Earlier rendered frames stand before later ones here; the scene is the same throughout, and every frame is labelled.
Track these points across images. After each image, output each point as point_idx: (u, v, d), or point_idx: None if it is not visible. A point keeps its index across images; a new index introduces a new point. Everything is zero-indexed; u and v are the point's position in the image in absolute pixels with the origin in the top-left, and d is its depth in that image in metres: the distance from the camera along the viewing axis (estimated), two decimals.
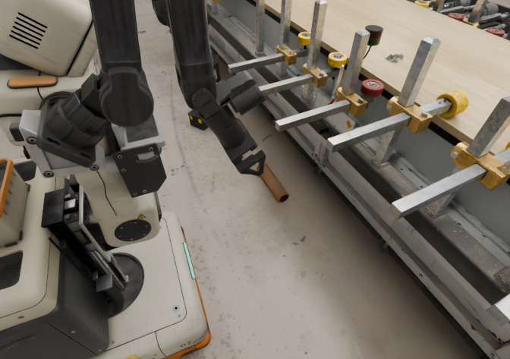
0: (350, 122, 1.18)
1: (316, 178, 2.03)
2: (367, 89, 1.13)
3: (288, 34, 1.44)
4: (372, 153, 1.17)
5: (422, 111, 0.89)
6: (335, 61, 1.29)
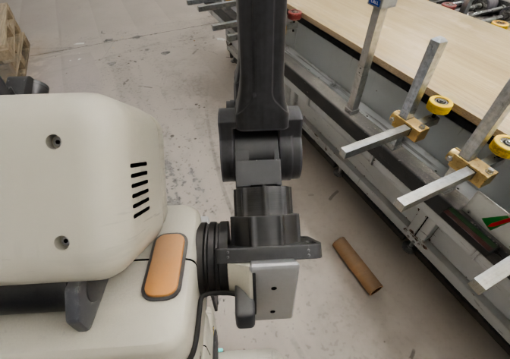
0: None
1: (407, 256, 1.63)
2: None
3: (418, 102, 1.05)
4: None
5: None
6: (509, 152, 0.89)
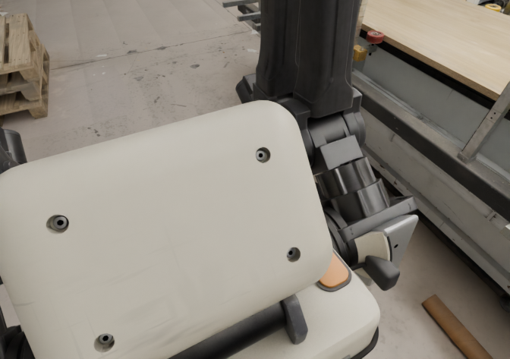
0: None
1: (508, 317, 1.42)
2: None
3: None
4: None
5: None
6: None
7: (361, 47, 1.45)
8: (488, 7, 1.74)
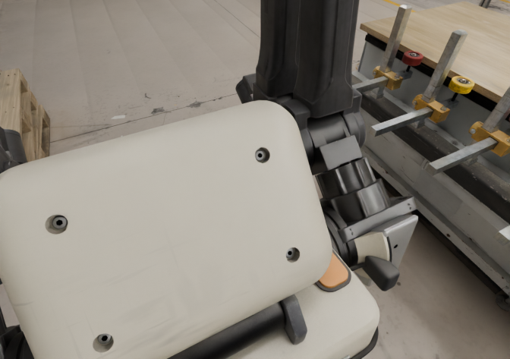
0: None
1: None
2: None
3: None
4: None
5: None
6: None
7: None
8: None
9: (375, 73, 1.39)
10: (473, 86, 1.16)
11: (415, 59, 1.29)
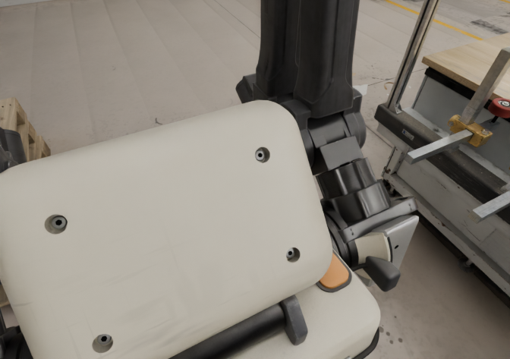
0: None
1: None
2: None
3: None
4: None
5: None
6: None
7: None
8: None
9: (452, 124, 1.12)
10: None
11: None
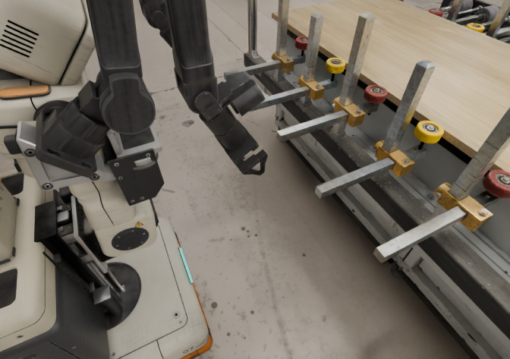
0: None
1: None
2: None
3: None
4: None
5: None
6: None
7: (482, 209, 0.78)
8: None
9: (273, 57, 1.50)
10: (344, 67, 1.27)
11: (303, 43, 1.41)
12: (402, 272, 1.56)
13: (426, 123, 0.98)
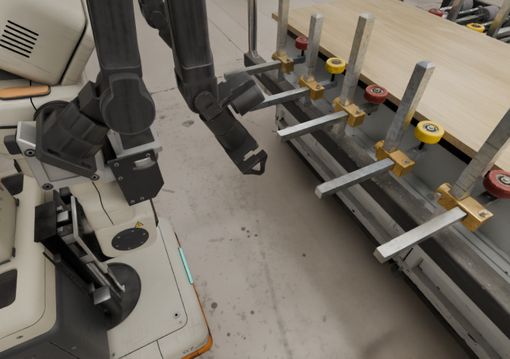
0: None
1: None
2: None
3: None
4: None
5: None
6: None
7: (482, 209, 0.78)
8: None
9: (273, 57, 1.50)
10: (344, 67, 1.27)
11: (303, 43, 1.41)
12: (402, 272, 1.56)
13: (426, 123, 0.98)
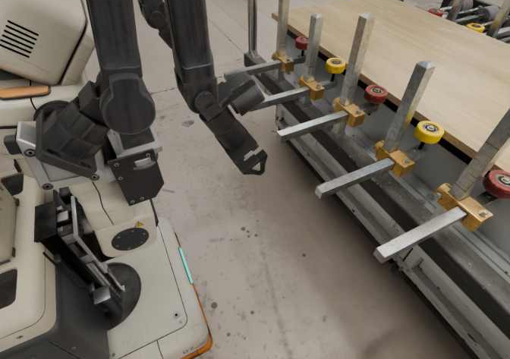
0: None
1: None
2: None
3: None
4: None
5: None
6: None
7: (482, 209, 0.78)
8: None
9: (273, 57, 1.50)
10: (344, 67, 1.27)
11: (303, 43, 1.41)
12: (402, 272, 1.56)
13: (426, 123, 0.98)
